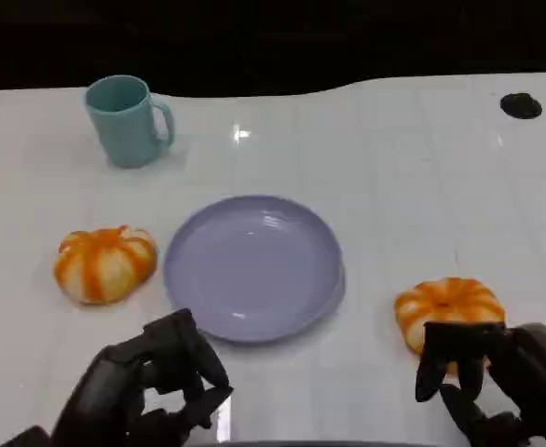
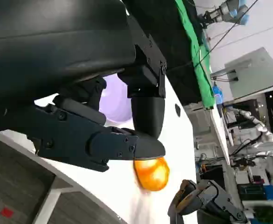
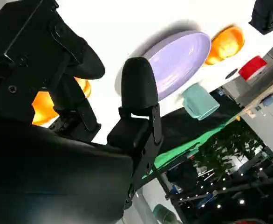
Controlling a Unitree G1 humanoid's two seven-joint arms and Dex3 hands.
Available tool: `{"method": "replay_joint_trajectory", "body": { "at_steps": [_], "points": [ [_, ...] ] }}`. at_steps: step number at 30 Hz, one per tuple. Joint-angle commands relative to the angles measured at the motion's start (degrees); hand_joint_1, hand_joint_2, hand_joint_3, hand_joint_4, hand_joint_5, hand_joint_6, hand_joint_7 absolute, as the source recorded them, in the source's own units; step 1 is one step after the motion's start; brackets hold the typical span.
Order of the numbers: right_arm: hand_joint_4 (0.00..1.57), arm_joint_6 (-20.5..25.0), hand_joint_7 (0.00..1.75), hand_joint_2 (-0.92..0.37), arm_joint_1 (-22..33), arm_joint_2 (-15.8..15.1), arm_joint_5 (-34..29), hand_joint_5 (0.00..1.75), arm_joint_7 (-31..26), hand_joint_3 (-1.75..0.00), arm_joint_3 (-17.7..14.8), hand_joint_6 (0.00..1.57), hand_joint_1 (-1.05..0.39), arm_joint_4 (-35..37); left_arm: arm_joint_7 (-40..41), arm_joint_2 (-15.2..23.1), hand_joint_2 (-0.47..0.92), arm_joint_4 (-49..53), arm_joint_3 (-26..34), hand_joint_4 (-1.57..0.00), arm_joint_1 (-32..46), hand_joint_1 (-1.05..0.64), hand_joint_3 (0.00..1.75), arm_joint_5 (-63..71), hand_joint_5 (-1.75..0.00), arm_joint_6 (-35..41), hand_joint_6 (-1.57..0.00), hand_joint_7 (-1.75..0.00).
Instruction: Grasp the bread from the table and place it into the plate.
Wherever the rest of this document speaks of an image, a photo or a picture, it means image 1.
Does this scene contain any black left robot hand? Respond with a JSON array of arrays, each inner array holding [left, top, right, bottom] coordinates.
[[51, 307, 235, 447]]

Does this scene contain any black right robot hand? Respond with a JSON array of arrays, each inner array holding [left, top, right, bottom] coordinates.
[[415, 319, 546, 447]]

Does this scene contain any orange white toy bread roll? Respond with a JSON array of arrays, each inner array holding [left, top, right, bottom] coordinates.
[[52, 224, 158, 306], [394, 277, 507, 376]]

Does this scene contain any lilac plate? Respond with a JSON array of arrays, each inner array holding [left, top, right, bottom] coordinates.
[[162, 195, 347, 345]]

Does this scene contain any pale green mug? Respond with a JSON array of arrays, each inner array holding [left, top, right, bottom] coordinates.
[[84, 74, 177, 169]]

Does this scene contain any black table cable hole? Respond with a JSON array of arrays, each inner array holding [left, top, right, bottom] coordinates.
[[499, 92, 543, 119]]

